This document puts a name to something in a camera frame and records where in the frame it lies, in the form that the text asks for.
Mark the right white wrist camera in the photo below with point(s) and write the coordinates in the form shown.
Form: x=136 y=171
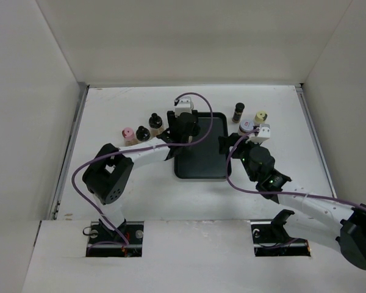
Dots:
x=263 y=133

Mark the black lid bottle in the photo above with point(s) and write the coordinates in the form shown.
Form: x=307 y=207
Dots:
x=142 y=134
x=155 y=124

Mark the white lid sauce jar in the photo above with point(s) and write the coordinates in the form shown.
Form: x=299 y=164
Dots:
x=246 y=125

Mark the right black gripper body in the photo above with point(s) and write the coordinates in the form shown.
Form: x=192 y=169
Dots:
x=243 y=154

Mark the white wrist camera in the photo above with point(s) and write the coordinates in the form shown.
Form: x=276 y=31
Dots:
x=263 y=133
x=183 y=105

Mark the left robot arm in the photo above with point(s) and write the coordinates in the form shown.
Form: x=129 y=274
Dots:
x=107 y=174

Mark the black rectangular tray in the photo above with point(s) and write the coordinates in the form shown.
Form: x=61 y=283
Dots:
x=203 y=161

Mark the yellow cap spice bottle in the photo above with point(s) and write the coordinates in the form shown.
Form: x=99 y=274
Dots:
x=260 y=118

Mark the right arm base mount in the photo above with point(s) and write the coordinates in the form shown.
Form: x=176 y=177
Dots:
x=270 y=238

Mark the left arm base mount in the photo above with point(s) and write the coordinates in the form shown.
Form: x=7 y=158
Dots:
x=105 y=243

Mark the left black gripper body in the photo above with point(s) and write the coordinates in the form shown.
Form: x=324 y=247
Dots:
x=185 y=141

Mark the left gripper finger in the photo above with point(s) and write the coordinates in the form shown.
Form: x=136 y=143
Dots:
x=195 y=128
x=172 y=123

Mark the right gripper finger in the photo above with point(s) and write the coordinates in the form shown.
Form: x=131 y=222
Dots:
x=245 y=139
x=224 y=144

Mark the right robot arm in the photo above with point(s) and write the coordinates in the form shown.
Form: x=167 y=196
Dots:
x=332 y=222

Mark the black cap spice jar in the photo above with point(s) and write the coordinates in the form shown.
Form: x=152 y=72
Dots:
x=239 y=108

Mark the black lid bottle rear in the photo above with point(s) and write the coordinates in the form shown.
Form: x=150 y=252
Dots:
x=155 y=124

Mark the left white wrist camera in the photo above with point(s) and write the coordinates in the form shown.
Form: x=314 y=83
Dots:
x=183 y=105

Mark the pink cap spice bottle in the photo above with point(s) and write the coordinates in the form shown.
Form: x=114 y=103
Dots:
x=129 y=137

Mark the black lid bottle front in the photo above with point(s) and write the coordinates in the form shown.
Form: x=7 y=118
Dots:
x=142 y=134

